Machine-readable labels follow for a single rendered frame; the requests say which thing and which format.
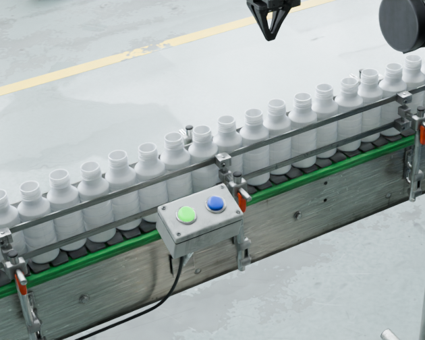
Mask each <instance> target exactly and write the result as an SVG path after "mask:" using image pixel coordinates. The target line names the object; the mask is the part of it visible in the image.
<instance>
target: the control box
mask: <svg viewBox="0 0 425 340"><path fill-rule="evenodd" d="M212 196H218V197H220V198H222V199H223V202H224V205H223V208H222V209H221V210H212V209H210V208H209V207H208V205H207V203H208V199H209V198H210V197H212ZM185 206H188V207H190V208H192V209H193V210H194V212H195V216H194V219H193V220H191V221H182V220H181V219H180V218H179V217H178V212H179V210H180V209H181V208H182V207H185ZM243 215H244V214H243V212H242V211H241V209H240V208H239V206H238V205H237V203H236V201H235V200H234V198H233V196H232V195H231V194H230V192H229V190H228V189H227V187H226V186H225V184H223V183H222V184H220V185H217V186H215V187H212V188H209V189H207V190H203V191H201V192H198V193H195V194H192V195H190V196H186V197H184V198H181V199H179V200H175V201H173V202H170V203H167V204H164V205H162V206H159V207H158V213H157V224H156V229H157V231H158V232H159V234H160V236H161V237H162V239H163V241H164V243H165V245H166V247H167V248H168V250H169V252H170V254H171V255H172V257H173V258H172V259H171V265H172V271H173V277H176V278H175V281H174V284H173V286H172V288H171V289H170V291H169V293H168V294H167V295H166V296H165V297H164V298H163V299H162V300H161V301H160V302H159V303H157V304H156V305H154V306H153V307H151V308H149V309H147V310H145V311H142V312H140V313H137V314H135V315H133V316H131V317H128V318H126V319H123V320H120V321H119V322H116V323H114V324H111V325H109V326H107V327H104V328H102V329H99V330H97V331H94V332H92V333H89V334H87V335H84V336H82V337H79V338H77V339H74V340H84V339H87V338H89V337H91V336H93V335H96V334H99V333H102V332H103V331H106V330H108V329H111V328H113V327H116V326H118V325H120V324H123V323H125V322H127V321H130V320H132V319H135V318H137V317H139V316H141V315H144V314H146V313H148V312H151V311H153V310H154V309H156V308H158V307H159V306H160V305H161V304H163V303H164V302H165V301H166V300H167V299H168V298H169V296H170V295H171V294H172V293H173V291H174V289H175V287H176V285H177V283H178V281H179V277H180V275H182V274H184V273H187V272H190V271H192V270H194V269H195V265H194V252H195V251H196V250H200V249H202V248H205V247H207V246H210V245H213V244H215V243H218V242H221V241H223V240H225V239H228V238H230V237H233V236H235V235H238V234H239V230H240V227H241V223H242V218H243Z"/></svg>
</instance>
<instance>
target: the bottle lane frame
mask: <svg viewBox="0 0 425 340"><path fill-rule="evenodd" d="M414 137H415V134H413V135H410V136H408V137H403V136H402V139H400V140H397V141H394V142H390V141H388V140H387V141H388V142H389V143H388V144H385V145H384V146H380V147H376V146H375V145H373V146H374V149H372V150H369V151H367V152H362V151H361V150H360V152H361V153H360V154H359V155H356V156H354V157H351V158H350V157H348V156H346V155H345V156H346V157H347V158H346V159H345V160H343V161H340V162H338V163H334V162H333V161H331V160H330V161H331V162H332V165H329V166H327V167H323V168H320V167H318V166H316V167H317V168H318V169H317V170H315V171H313V172H310V173H304V172H303V171H302V173H303V175H302V176H299V177H297V178H294V179H290V178H288V177H287V176H286V178H287V181H285V182H283V183H280V184H277V185H275V184H274V183H272V182H271V183H272V185H273V186H272V187H270V188H267V189H264V190H259V189H257V188H256V190H257V192H256V193H253V194H250V196H251V197H252V199H251V201H249V202H247V201H246V211H245V212H243V214H244V237H247V238H248V239H250V241H251V244H250V247H249V255H250V256H251V257H252V259H251V263H250V264H252V263H255V262H257V261H259V260H262V259H264V258H267V257H269V256H272V255H274V254H277V253H279V252H282V251H284V250H287V249H290V248H292V247H294V246H297V245H299V244H302V243H304V242H307V241H309V240H311V239H314V238H316V237H319V236H321V235H324V234H326V233H329V232H332V231H334V230H336V229H339V228H341V227H344V226H346V225H349V224H351V223H354V222H356V221H359V220H361V219H364V218H366V217H369V216H371V215H374V214H376V213H379V212H381V211H383V210H386V209H388V208H391V207H393V206H396V205H398V204H401V203H403V202H406V201H408V200H409V196H408V194H407V189H408V188H410V185H409V184H408V183H406V180H405V178H403V168H404V167H406V166H407V162H406V163H405V162H404V160H405V151H407V150H410V149H412V159H413V151H414ZM412 159H411V161H410V165H411V166H412ZM419 169H420V170H421V171H422V172H423V173H424V178H423V179H422V181H421V189H422V194H421V195H423V194H425V145H421V153H420V166H419ZM140 232H141V235H139V236H137V237H133V238H131V239H126V238H125V237H124V236H122V237H123V242H120V243H118V244H115V245H112V246H109V245H108V244H107V243H106V242H105V247H106V248H104V249H102V250H99V251H96V252H93V253H92V252H90V251H89V250H88V249H87V250H86V251H87V255H85V256H82V257H80V258H77V259H74V260H73V259H72V258H71V257H70V256H68V259H69V261H68V262H66V263H63V264H60V265H58V266H53V265H52V264H51V263H49V266H50V268H49V269H47V270H45V271H42V272H39V273H34V272H33V271H32V270H30V274H31V275H30V276H29V277H26V280H27V284H26V288H27V293H30V292H33V294H34V299H35V304H34V305H33V310H34V309H37V311H38V317H39V320H42V323H43V325H42V326H41V331H42V336H43V337H46V339H47V340H64V339H67V338H68V337H71V336H74V335H77V334H78V333H81V332H83V331H86V330H88V329H91V328H93V327H96V326H98V325H100V324H103V323H106V322H109V321H110V320H113V319H116V318H119V317H120V316H123V315H126V314H128V313H130V312H133V311H135V310H138V309H141V308H143V307H145V306H148V305H151V304H153V303H155V302H158V301H161V300H162V299H163V298H164V297H165V296H166V295H167V294H168V293H169V291H170V289H171V288H172V286H173V284H174V281H175V278H176V277H173V271H172V265H171V259H172V258H173V257H172V255H171V254H170V252H169V250H168V248H167V247H166V245H165V243H164V241H163V239H162V237H161V236H160V234H159V232H158V231H157V229H155V230H153V231H150V232H148V233H145V232H143V231H142V230H140ZM236 256H237V248H236V246H235V244H233V237H230V238H228V239H225V240H223V241H221V242H218V243H215V244H213V245H210V246H207V247H205V248H202V249H200V250H196V251H195V252H194V265H195V269H194V270H192V271H190V272H187V273H184V274H182V275H180V277H179V281H178V283H177V285H176V287H175V289H174V291H173V293H172V294H171V295H170V296H172V295H175V294H177V293H180V292H183V291H185V290H187V289H190V288H193V287H195V286H197V285H200V284H203V283H205V282H207V281H210V280H212V279H215V278H217V277H220V276H222V275H225V274H227V273H230V272H232V271H235V270H237V269H238V265H237V262H236ZM0 340H30V339H29V336H28V331H27V328H26V324H25V320H24V315H23V312H22V307H21V304H20V299H19V296H18V291H17V288H16V283H15V280H14V279H12V280H11V283H9V284H7V285H4V286H1V287H0Z"/></svg>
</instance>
